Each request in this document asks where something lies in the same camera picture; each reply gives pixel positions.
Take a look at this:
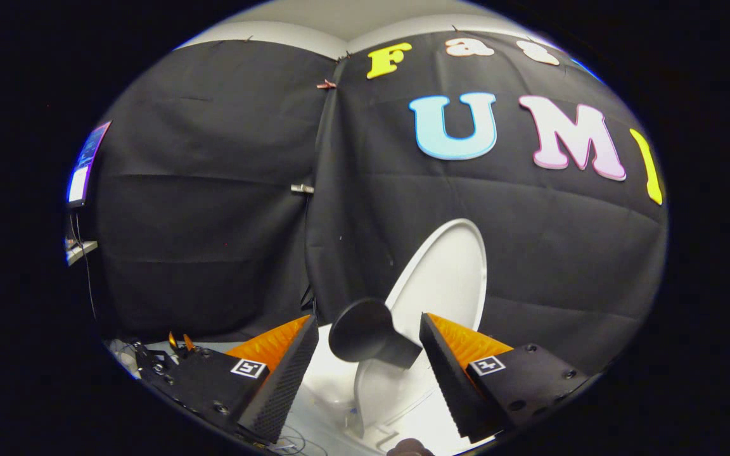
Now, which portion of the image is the thin black hanging cable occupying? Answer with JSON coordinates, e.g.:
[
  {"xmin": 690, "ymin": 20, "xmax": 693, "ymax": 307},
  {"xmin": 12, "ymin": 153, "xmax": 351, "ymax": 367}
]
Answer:
[{"xmin": 71, "ymin": 212, "xmax": 98, "ymax": 320}]

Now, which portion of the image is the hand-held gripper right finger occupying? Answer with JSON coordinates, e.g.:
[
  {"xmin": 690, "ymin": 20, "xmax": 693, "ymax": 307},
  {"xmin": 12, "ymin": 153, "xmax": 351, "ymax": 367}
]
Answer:
[{"xmin": 419, "ymin": 312, "xmax": 592, "ymax": 445}]

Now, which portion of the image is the lit monitor screen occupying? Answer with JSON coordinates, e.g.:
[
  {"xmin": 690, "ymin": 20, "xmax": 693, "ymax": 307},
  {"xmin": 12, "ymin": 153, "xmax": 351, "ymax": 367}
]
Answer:
[{"xmin": 67, "ymin": 121, "xmax": 113, "ymax": 209}]

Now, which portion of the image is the black round lid handle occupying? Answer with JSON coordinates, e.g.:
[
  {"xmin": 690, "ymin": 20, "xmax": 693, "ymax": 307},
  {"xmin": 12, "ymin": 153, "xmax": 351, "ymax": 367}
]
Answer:
[{"xmin": 328, "ymin": 297, "xmax": 423, "ymax": 371}]

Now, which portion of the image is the small white wall shelf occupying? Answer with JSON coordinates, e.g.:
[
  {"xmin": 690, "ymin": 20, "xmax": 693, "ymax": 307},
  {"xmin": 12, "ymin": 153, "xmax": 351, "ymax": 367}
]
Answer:
[{"xmin": 65, "ymin": 240, "xmax": 99, "ymax": 266}]

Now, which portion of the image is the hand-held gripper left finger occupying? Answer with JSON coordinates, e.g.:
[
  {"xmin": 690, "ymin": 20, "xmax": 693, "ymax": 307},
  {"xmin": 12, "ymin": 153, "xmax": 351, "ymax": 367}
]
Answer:
[{"xmin": 137, "ymin": 315, "xmax": 320, "ymax": 445}]

